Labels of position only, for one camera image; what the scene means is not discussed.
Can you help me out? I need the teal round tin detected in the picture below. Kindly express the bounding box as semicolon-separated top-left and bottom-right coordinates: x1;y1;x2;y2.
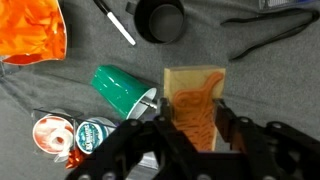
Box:
75;120;109;155

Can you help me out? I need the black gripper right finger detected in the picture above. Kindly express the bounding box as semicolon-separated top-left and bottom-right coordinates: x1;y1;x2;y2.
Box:
212;98;320;180

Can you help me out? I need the wooden brick with orange print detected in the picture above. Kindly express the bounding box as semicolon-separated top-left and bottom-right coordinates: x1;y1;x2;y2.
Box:
163;65;227;153

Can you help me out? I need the orange snack bag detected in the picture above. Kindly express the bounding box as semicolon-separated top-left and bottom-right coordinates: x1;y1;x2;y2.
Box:
0;0;68;66

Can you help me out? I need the green plastic cup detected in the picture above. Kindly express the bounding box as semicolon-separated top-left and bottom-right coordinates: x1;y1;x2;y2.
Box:
90;64;158;121

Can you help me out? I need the red white round tin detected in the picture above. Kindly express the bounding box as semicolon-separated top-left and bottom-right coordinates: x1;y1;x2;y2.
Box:
32;114;75;156

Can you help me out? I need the grey table cloth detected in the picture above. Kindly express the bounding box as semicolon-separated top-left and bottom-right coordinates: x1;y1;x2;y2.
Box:
0;0;320;180

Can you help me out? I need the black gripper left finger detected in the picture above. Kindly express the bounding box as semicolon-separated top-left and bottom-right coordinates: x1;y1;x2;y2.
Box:
65;97;202;180

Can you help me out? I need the black mug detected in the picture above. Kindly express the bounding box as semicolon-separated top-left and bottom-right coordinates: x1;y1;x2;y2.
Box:
125;0;188;45

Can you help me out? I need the black white marker pen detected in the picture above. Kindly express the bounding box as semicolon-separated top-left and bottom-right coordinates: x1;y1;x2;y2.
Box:
93;0;138;47

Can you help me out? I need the black cable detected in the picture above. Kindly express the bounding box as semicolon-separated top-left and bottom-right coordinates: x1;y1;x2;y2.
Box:
219;8;320;62

